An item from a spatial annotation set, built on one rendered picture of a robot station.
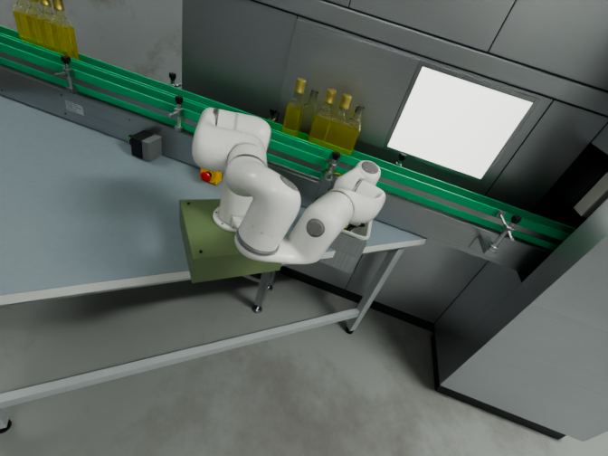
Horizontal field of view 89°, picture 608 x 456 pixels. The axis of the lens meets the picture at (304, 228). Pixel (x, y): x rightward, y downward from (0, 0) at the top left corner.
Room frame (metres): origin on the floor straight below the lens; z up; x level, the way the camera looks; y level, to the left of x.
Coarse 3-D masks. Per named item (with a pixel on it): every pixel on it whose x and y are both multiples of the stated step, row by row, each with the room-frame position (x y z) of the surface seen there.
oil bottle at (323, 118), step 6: (318, 114) 1.16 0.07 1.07; (324, 114) 1.16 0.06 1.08; (330, 114) 1.17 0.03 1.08; (318, 120) 1.16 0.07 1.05; (324, 120) 1.16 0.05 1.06; (330, 120) 1.18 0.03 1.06; (318, 126) 1.16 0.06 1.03; (324, 126) 1.16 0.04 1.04; (312, 132) 1.16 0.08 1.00; (318, 132) 1.16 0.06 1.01; (324, 132) 1.16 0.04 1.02; (312, 138) 1.16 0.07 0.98; (318, 138) 1.16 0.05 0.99; (324, 138) 1.16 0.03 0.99; (318, 144) 1.16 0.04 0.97
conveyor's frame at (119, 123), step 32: (32, 96) 1.12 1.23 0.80; (64, 96) 1.11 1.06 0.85; (96, 128) 1.10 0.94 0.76; (128, 128) 1.09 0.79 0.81; (160, 128) 1.08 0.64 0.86; (192, 160) 1.07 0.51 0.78; (416, 224) 1.09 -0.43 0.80; (448, 224) 1.08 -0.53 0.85; (480, 256) 1.06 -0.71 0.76; (512, 256) 1.06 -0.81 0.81; (544, 256) 1.05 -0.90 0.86
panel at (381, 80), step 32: (320, 32) 1.31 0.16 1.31; (288, 64) 1.32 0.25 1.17; (320, 64) 1.31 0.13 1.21; (352, 64) 1.30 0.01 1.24; (384, 64) 1.29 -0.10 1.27; (416, 64) 1.29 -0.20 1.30; (288, 96) 1.32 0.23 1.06; (320, 96) 1.31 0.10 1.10; (352, 96) 1.30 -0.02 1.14; (384, 96) 1.29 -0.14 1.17; (384, 128) 1.29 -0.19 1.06; (416, 160) 1.27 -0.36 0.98
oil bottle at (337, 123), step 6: (336, 114) 1.17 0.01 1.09; (336, 120) 1.16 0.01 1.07; (342, 120) 1.16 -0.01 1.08; (330, 126) 1.16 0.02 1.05; (336, 126) 1.16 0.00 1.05; (342, 126) 1.15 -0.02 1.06; (330, 132) 1.16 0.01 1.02; (336, 132) 1.15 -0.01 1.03; (342, 132) 1.16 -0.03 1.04; (330, 138) 1.16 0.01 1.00; (336, 138) 1.15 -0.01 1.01; (324, 144) 1.16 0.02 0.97; (330, 144) 1.16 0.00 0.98; (336, 144) 1.15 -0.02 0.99; (336, 150) 1.16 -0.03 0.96
